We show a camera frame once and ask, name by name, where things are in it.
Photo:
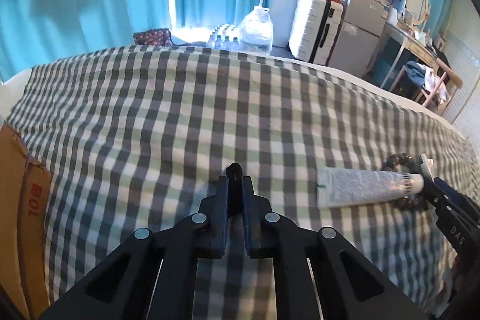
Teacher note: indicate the grey mini fridge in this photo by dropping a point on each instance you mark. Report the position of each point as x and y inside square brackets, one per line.
[357, 38]

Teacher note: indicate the large clear water jug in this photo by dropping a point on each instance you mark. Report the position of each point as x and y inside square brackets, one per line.
[256, 32]

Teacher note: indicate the wooden chair with clothes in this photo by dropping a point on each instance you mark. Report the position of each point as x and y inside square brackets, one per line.
[423, 85]

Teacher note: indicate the pack of water bottles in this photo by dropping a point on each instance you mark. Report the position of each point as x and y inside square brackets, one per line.
[224, 36]

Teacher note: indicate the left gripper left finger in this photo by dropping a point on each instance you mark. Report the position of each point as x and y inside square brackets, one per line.
[151, 275]

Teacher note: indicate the oval vanity mirror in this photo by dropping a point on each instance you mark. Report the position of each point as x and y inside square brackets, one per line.
[420, 10]

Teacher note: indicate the white sliding wardrobe doors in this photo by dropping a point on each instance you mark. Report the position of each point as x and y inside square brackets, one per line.
[462, 50]

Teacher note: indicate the dark patterned floor bag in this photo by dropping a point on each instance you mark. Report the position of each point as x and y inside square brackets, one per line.
[153, 37]

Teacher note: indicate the white cream tube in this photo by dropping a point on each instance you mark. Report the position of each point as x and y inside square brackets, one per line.
[340, 187]

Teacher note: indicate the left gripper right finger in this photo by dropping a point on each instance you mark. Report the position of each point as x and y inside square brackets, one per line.
[318, 275]

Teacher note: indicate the brown cardboard box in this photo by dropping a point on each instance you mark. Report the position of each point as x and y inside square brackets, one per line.
[25, 186]

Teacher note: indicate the white wooden desk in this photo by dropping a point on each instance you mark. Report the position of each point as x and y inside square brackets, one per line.
[423, 53]

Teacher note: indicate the white hard suitcase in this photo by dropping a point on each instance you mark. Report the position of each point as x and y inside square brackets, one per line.
[314, 28]

